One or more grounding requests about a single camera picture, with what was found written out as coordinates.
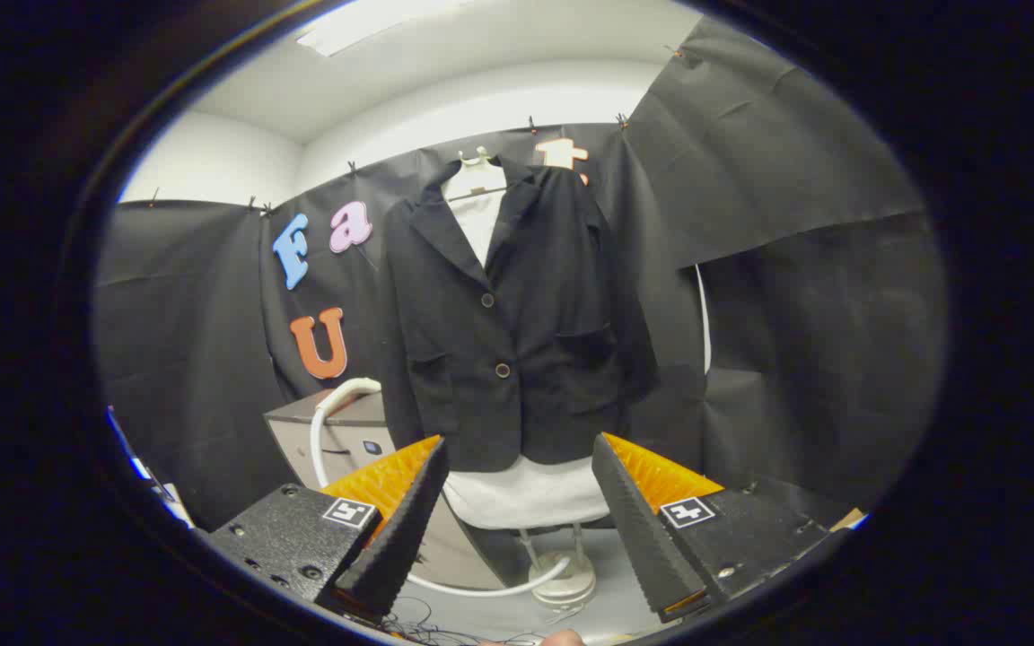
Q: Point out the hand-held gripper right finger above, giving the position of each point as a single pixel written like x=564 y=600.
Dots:
x=638 y=529

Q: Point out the black backdrop cloth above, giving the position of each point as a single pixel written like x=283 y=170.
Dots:
x=795 y=359

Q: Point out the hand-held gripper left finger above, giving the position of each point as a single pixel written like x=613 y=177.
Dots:
x=400 y=538

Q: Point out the grey cabinet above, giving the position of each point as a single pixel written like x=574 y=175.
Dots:
x=293 y=444

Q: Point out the white paper sheet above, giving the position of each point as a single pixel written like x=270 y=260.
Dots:
x=144 y=471

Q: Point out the white dress form mannequin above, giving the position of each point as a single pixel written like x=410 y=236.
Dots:
x=526 y=498

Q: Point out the cardboard box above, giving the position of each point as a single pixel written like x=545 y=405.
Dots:
x=849 y=519

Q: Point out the ceiling light panel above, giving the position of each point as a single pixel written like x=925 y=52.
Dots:
x=364 y=22

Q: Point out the black blazer jacket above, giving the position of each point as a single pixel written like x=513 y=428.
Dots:
x=526 y=341

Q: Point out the white clothes hanger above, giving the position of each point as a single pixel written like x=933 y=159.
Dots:
x=481 y=161

